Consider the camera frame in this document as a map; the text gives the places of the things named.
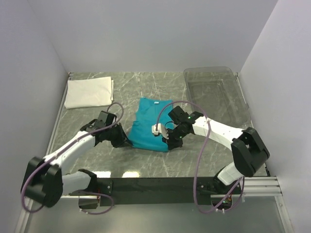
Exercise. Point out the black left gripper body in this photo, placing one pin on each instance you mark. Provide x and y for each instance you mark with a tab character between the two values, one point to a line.
115	135

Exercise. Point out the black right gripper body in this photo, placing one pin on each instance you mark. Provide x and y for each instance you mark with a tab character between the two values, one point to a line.
176	136

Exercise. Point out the teal t shirt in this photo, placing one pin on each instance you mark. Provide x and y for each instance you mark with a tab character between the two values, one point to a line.
141	134

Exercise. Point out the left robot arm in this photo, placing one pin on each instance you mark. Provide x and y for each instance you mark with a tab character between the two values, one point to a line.
45	180

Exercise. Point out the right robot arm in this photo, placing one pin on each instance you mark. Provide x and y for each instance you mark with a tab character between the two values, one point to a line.
248	149

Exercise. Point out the clear plastic bin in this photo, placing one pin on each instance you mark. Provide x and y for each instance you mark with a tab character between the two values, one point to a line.
217	92

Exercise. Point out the folded white t shirt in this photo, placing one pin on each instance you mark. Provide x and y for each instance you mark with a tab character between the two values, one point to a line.
96	92

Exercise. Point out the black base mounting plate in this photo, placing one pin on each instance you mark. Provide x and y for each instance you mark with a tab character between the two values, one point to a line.
170	190

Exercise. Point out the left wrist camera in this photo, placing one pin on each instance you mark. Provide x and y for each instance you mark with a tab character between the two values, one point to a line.
105	119

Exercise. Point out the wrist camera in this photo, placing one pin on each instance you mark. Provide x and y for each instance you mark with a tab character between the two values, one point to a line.
105	119
160	129

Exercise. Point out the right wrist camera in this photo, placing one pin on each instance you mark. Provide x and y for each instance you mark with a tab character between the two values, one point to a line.
160	129

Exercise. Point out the aluminium rail frame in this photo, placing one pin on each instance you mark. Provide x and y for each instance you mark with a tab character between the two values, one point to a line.
259	208

